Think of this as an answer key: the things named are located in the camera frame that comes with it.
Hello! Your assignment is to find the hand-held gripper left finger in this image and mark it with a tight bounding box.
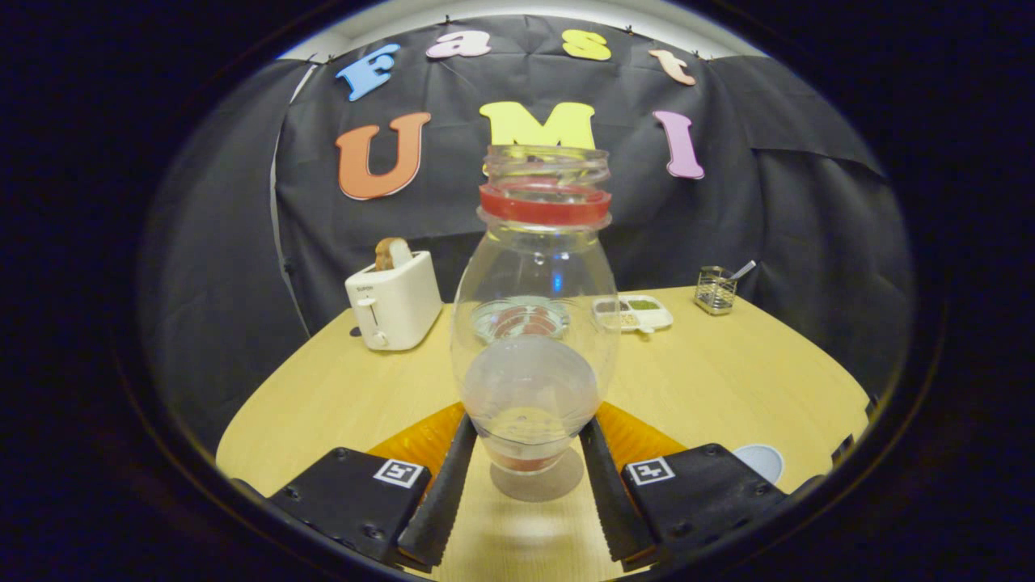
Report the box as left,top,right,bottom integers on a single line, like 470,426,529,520
267,403,479,571

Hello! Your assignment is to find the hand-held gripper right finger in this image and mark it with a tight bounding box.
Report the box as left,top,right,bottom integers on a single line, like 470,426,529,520
578,402,789,567

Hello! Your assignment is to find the round brown coaster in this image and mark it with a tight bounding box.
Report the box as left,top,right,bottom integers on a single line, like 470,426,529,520
489,447,585,503

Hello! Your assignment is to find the white cup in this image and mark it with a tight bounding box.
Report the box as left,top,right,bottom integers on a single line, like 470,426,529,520
732,443,785,486

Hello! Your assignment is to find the clear plastic juice bottle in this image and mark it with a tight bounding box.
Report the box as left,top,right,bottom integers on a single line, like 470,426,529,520
450,145,622,475

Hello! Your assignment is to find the wooden table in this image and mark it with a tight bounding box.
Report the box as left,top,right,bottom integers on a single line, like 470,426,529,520
216,286,872,579

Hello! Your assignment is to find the white divided tray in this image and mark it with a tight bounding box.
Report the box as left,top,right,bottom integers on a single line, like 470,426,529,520
592,294,674,335

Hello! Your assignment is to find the small round plate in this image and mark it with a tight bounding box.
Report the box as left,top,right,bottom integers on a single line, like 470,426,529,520
471,296,572,344

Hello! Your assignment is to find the white toaster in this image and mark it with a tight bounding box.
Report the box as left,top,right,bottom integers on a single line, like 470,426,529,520
344,251,444,352

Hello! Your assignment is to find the toast slice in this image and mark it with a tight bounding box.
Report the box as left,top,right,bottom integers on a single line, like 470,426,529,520
374,237,413,272

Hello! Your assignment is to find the wire mesh holder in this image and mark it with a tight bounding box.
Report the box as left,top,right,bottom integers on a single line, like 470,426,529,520
694,266,737,316

